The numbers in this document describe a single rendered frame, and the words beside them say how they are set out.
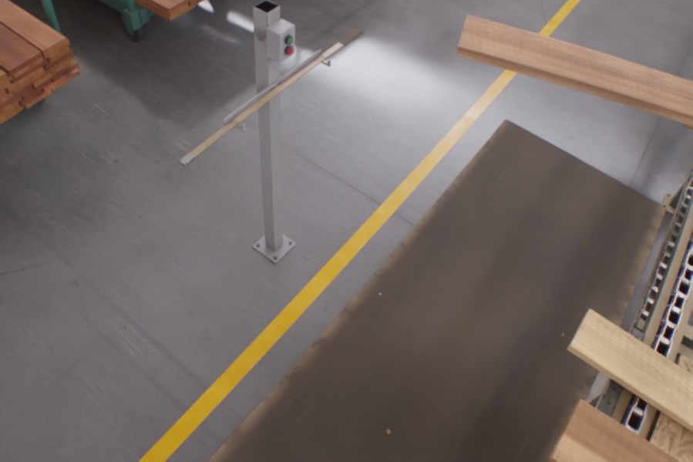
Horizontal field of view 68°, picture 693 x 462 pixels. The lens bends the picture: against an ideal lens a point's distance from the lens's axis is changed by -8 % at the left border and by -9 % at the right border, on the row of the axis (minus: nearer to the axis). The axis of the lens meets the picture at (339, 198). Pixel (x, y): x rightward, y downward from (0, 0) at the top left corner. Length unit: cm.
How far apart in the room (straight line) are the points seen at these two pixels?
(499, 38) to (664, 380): 152
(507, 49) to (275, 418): 179
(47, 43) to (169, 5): 78
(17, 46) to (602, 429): 289
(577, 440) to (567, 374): 111
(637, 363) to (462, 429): 92
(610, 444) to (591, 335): 31
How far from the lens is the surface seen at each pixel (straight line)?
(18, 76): 295
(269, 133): 207
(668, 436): 177
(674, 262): 211
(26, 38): 309
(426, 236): 280
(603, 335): 173
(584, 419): 160
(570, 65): 250
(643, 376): 174
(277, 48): 177
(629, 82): 257
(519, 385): 255
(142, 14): 357
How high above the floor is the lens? 224
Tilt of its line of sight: 51 degrees down
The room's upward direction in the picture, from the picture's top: 6 degrees clockwise
